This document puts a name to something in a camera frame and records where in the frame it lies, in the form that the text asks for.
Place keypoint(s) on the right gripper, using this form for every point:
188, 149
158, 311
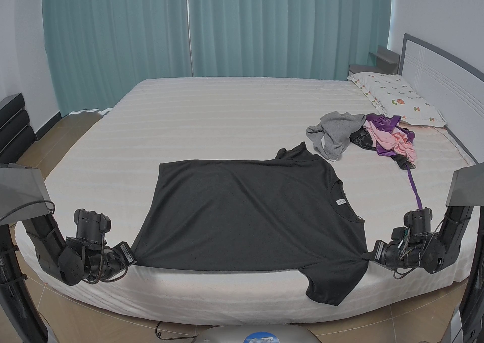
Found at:
386, 254

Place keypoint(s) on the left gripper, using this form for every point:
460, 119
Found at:
117, 258

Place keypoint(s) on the black T-shirt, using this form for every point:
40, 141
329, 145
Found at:
245, 220

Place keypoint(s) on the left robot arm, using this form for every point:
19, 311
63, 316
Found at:
22, 186

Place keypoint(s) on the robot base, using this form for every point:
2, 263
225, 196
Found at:
234, 336

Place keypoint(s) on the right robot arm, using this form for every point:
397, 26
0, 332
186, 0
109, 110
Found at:
463, 186

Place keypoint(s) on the bed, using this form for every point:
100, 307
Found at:
227, 118

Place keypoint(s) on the pink garment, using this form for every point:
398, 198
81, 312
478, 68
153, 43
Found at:
395, 143

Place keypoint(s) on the black satin lace garment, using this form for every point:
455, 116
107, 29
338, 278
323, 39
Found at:
361, 139

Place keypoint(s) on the purple garment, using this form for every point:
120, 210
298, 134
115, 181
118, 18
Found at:
380, 122

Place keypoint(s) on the grey garment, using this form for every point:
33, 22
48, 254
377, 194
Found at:
336, 129

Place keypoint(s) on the white printed pillow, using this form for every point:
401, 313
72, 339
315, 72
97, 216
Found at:
397, 95

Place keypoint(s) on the black chest of drawers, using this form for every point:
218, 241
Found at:
13, 126

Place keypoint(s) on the grey bedside table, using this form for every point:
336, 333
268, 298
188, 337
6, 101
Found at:
365, 69

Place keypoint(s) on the blue-green curtain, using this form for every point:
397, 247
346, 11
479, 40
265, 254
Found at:
113, 31
287, 16

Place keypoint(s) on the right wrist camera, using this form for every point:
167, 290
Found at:
400, 234

